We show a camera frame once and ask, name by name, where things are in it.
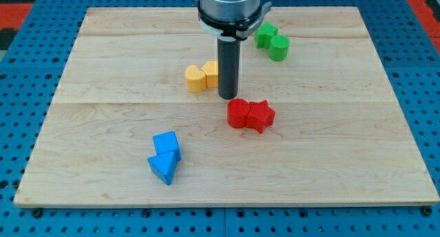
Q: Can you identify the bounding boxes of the blue cube block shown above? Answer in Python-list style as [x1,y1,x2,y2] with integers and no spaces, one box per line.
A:
[153,131,182,161]

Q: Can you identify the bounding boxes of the red star block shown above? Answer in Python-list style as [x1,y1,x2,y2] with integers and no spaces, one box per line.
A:
[245,100,276,134]

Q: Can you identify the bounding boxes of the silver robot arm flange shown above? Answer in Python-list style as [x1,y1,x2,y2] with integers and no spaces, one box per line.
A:
[193,0,272,42]

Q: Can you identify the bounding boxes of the red circle block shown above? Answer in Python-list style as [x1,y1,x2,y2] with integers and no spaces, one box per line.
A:
[227,98,250,128]

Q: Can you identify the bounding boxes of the blue triangle block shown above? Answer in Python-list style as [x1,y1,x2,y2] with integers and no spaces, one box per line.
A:
[147,151,177,185]

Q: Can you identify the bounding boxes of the yellow heart block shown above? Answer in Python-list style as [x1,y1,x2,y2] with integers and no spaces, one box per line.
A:
[185,65,206,93]

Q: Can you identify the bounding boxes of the light wooden board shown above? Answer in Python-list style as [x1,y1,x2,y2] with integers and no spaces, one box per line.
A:
[14,7,439,208]

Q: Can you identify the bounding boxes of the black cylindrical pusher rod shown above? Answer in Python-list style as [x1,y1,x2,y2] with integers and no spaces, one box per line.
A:
[217,39,241,100]

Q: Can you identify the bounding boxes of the green circle block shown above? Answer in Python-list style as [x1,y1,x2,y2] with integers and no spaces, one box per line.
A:
[268,35,290,62]

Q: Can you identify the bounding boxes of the green star block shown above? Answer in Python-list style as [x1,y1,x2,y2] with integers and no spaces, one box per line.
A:
[254,22,278,49]

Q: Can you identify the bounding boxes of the yellow hexagon block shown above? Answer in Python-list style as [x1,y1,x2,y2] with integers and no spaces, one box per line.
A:
[202,61,218,88]

